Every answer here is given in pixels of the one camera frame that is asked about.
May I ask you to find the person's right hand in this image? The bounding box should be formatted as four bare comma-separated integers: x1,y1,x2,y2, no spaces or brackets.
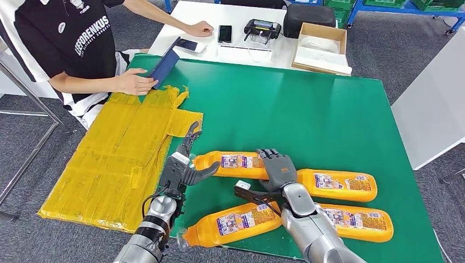
115,68,160,96

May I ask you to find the person's left hand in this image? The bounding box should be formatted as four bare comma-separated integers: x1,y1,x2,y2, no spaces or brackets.
184,20,215,38

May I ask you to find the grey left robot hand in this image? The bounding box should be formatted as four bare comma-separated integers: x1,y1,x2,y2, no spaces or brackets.
176,121,222,187

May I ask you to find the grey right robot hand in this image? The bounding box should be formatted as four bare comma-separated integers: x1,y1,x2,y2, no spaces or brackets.
256,148,299,192

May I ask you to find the blue tablet case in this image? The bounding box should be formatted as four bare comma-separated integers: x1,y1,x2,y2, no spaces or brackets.
147,36,182,90

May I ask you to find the orange detergent bottle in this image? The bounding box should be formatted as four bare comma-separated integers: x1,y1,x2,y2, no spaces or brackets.
189,150,271,181
177,201,283,251
319,203,394,243
296,168,378,203

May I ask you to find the white table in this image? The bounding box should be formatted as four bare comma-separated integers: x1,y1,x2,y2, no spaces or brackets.
390,27,465,171
148,0,353,76

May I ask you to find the white-cased smartphone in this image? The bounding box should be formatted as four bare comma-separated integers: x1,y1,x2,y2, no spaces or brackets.
174,38,207,55

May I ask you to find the black smartphone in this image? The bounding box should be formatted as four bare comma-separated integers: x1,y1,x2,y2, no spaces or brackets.
218,25,233,44

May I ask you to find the black remote controller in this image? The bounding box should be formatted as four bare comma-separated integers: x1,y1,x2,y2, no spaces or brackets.
243,19,282,45

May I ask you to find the yellow taped cardboard sheet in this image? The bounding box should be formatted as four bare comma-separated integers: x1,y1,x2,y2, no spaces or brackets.
37,85,204,234

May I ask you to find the person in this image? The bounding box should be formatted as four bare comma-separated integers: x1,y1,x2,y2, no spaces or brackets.
0,0,146,130

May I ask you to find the black carry case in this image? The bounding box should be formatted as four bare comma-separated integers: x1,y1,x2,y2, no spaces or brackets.
282,3,337,39

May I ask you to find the white foam sheet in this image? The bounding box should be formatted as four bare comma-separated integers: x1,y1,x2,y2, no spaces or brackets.
294,47,353,76

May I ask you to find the open cardboard box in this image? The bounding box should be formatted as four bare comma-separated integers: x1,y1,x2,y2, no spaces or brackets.
291,22,353,77

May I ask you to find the white oval pad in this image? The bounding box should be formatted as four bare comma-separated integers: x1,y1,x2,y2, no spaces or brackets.
301,36,341,53

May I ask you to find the green plastic crate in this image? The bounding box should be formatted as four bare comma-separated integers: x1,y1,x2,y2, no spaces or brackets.
363,0,407,9
323,0,359,29
412,0,465,12

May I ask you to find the black table foot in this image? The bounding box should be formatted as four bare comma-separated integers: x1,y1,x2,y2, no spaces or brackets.
439,169,465,185

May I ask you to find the blue metal rack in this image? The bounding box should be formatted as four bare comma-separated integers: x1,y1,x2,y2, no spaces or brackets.
347,0,465,35

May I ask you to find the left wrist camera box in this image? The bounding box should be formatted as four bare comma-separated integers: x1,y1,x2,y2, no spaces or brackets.
158,151,191,198

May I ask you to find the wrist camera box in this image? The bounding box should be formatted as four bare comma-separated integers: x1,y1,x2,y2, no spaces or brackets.
233,180,284,219
158,151,191,198

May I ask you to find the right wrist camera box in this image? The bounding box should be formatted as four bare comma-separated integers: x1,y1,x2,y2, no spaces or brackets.
233,180,284,219

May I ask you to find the white cable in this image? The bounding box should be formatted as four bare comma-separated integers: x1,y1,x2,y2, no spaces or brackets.
248,32,273,63

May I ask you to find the grey metal frame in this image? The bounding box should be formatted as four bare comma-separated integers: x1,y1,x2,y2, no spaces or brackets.
0,61,71,221

